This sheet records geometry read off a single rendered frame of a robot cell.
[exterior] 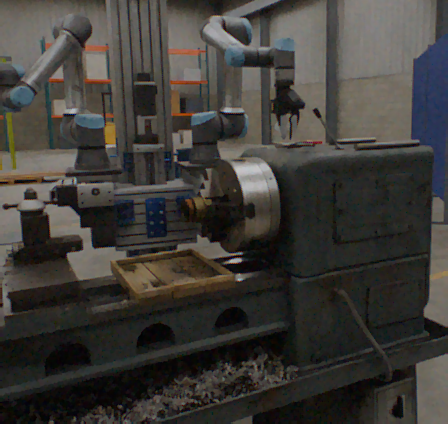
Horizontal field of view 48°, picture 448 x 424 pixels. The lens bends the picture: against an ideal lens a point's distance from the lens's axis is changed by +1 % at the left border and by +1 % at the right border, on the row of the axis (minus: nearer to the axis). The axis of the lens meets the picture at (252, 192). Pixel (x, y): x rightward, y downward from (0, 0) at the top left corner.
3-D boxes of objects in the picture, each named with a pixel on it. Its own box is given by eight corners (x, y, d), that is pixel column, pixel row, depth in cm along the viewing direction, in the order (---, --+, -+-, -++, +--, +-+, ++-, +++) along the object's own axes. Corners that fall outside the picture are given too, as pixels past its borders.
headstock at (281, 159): (355, 227, 226) (356, 140, 220) (439, 253, 184) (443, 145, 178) (236, 245, 200) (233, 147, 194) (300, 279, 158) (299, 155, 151)
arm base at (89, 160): (74, 167, 222) (72, 145, 221) (110, 165, 227) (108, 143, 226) (74, 171, 208) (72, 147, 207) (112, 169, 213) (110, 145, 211)
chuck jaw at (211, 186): (228, 200, 171) (220, 169, 175) (233, 194, 167) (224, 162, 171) (198, 203, 166) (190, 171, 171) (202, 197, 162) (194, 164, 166)
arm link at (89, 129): (83, 146, 208) (80, 113, 206) (70, 145, 218) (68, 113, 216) (110, 145, 215) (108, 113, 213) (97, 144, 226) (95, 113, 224)
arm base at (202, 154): (186, 162, 238) (185, 141, 236) (216, 160, 243) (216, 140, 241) (192, 165, 224) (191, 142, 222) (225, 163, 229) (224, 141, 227)
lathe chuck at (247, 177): (227, 228, 189) (232, 147, 179) (267, 266, 163) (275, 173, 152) (205, 231, 185) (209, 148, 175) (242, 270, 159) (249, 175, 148)
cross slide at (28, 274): (60, 257, 168) (59, 243, 167) (80, 297, 130) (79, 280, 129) (3, 265, 160) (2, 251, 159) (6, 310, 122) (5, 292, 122)
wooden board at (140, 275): (194, 258, 184) (194, 247, 183) (236, 287, 152) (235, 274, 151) (110, 271, 170) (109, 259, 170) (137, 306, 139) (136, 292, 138)
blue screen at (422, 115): (389, 179, 1019) (392, 59, 982) (431, 179, 1003) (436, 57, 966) (411, 223, 620) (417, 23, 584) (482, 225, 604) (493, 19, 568)
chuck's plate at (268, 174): (236, 227, 191) (241, 146, 180) (276, 264, 164) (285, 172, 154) (227, 228, 189) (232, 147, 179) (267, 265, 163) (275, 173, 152)
